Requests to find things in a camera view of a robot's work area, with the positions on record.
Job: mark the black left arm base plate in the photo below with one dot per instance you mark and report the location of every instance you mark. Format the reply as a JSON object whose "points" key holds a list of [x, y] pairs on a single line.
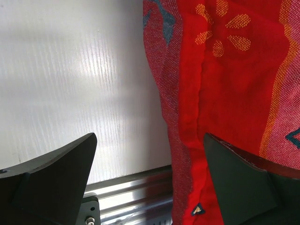
{"points": [[89, 213]]}

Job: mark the red patterned pillowcase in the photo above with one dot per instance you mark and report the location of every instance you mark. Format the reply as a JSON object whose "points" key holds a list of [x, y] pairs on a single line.
{"points": [[230, 68]]}

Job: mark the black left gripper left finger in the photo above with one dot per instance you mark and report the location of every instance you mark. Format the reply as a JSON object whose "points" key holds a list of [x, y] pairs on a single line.
{"points": [[49, 189]]}

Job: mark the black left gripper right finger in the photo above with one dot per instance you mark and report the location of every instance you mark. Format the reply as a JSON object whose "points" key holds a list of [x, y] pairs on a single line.
{"points": [[251, 190]]}

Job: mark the aluminium front rail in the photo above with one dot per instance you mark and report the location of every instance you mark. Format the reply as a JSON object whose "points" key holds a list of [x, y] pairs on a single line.
{"points": [[144, 198]]}

